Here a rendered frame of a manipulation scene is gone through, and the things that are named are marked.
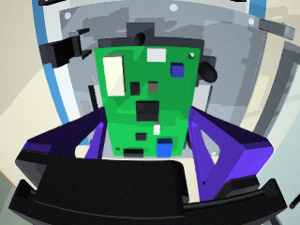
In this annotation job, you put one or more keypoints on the green circuit board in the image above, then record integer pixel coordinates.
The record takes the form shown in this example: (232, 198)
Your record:
(147, 92)

